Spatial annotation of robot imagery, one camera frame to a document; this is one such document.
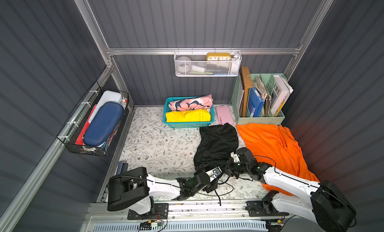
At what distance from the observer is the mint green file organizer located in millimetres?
979

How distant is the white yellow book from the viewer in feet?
3.13

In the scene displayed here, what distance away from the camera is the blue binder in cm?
97
